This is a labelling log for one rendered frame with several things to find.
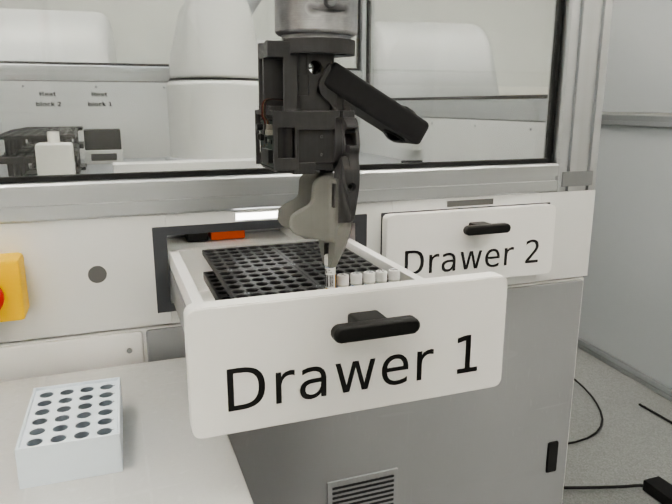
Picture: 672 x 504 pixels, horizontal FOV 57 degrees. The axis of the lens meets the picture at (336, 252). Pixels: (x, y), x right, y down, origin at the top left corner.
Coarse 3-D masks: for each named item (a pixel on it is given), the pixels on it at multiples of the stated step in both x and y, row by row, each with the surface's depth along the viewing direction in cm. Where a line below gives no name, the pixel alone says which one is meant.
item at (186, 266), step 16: (288, 240) 87; (304, 240) 87; (352, 240) 87; (176, 256) 78; (192, 256) 82; (368, 256) 80; (176, 272) 73; (192, 272) 82; (400, 272) 71; (176, 288) 72; (192, 288) 64; (208, 288) 83; (176, 304) 73
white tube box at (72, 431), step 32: (64, 384) 64; (96, 384) 65; (32, 416) 58; (64, 416) 58; (96, 416) 58; (32, 448) 52; (64, 448) 53; (96, 448) 54; (32, 480) 53; (64, 480) 54
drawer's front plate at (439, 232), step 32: (384, 224) 88; (416, 224) 89; (448, 224) 90; (512, 224) 94; (544, 224) 96; (384, 256) 89; (416, 256) 90; (448, 256) 92; (480, 256) 94; (512, 256) 96; (544, 256) 98
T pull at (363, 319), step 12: (360, 312) 52; (372, 312) 52; (336, 324) 49; (348, 324) 49; (360, 324) 49; (372, 324) 49; (384, 324) 49; (396, 324) 49; (408, 324) 50; (336, 336) 48; (348, 336) 48; (360, 336) 48; (372, 336) 49; (384, 336) 49
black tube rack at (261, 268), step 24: (216, 264) 72; (240, 264) 72; (264, 264) 72; (288, 264) 72; (312, 264) 72; (360, 264) 72; (216, 288) 72; (240, 288) 62; (264, 288) 63; (288, 288) 62
